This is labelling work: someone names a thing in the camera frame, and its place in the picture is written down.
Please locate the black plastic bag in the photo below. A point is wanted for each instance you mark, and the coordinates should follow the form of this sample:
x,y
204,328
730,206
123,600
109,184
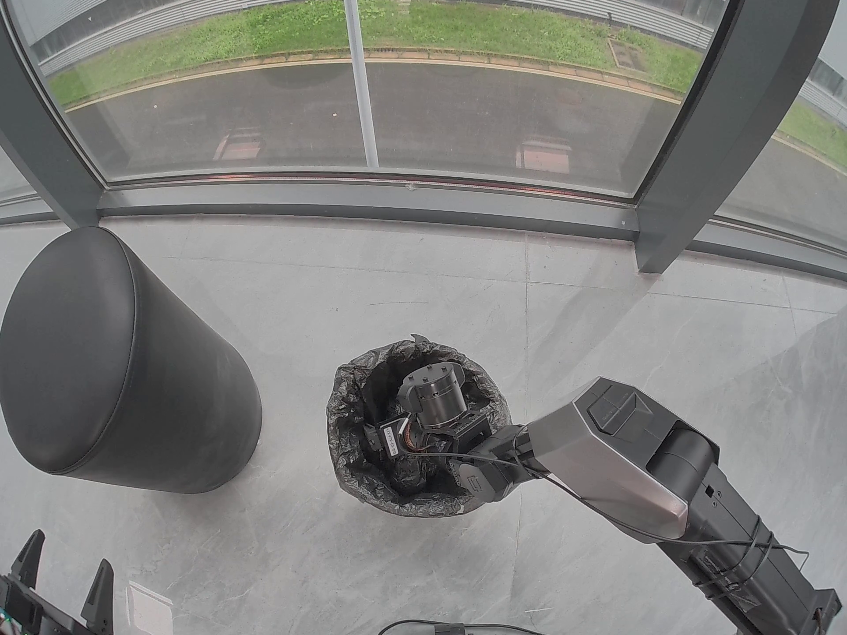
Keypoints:
x,y
344,420

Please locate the dark grey round chair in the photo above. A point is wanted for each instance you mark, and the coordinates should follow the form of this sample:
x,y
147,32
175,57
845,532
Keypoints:
x,y
99,368

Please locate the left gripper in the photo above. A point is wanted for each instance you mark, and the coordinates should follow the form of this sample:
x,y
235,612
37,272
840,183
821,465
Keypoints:
x,y
26,609

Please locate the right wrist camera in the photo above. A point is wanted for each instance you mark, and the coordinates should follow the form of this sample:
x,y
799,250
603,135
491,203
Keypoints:
x,y
387,437

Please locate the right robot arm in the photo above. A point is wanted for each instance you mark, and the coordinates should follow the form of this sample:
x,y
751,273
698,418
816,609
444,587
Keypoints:
x,y
615,447

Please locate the window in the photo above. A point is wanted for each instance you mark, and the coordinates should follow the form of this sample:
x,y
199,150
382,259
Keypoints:
x,y
463,123

